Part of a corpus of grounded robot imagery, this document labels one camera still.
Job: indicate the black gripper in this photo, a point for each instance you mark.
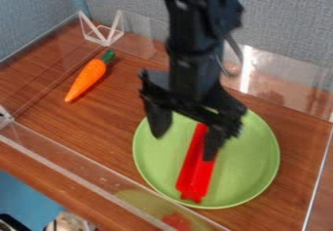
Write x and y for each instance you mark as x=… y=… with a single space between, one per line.
x=188 y=89

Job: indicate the red cross-shaped bar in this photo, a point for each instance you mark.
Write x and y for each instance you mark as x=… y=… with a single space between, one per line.
x=196 y=171

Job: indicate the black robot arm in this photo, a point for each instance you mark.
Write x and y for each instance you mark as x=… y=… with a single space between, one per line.
x=200 y=26

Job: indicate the green round plate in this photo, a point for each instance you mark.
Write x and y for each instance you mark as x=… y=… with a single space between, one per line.
x=246 y=165

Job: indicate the orange toy carrot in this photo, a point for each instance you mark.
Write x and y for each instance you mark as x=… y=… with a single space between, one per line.
x=90 y=74

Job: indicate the clear acrylic corner bracket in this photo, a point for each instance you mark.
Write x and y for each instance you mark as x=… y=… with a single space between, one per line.
x=100 y=34

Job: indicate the clear acrylic enclosure wall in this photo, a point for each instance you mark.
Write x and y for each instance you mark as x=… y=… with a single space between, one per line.
x=70 y=149

